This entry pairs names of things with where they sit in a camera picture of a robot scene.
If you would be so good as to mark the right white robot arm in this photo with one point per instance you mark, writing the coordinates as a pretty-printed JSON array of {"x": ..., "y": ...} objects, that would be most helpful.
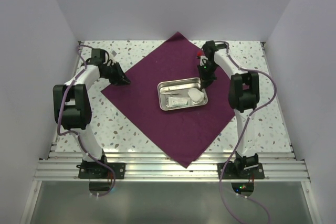
[{"x": 243, "y": 96}]

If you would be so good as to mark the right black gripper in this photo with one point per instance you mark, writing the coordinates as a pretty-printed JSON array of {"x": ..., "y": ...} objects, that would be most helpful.
[{"x": 206, "y": 81}]

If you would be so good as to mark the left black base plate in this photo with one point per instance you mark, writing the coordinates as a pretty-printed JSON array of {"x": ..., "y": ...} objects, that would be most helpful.
[{"x": 93, "y": 170}]

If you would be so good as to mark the suture packet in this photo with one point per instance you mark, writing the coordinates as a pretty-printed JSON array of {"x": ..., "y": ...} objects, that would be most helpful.
[{"x": 178, "y": 102}]

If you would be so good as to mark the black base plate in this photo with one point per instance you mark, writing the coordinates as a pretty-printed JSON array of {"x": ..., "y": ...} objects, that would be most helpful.
[
  {"x": 232, "y": 173},
  {"x": 93, "y": 170}
]

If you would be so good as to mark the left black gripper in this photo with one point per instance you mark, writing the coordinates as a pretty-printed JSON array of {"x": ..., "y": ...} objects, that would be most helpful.
[{"x": 121, "y": 78}]

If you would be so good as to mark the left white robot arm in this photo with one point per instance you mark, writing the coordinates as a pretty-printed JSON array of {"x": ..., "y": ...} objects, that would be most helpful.
[{"x": 72, "y": 109}]

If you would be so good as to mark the steel scalpel handle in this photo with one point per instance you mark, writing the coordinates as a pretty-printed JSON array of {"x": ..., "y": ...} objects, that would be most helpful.
[{"x": 175, "y": 88}]

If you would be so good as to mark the stainless steel tray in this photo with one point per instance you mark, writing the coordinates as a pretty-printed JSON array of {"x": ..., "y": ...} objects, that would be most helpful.
[{"x": 163, "y": 99}]

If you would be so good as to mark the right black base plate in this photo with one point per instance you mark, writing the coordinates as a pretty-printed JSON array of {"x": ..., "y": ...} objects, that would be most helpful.
[{"x": 232, "y": 173}]

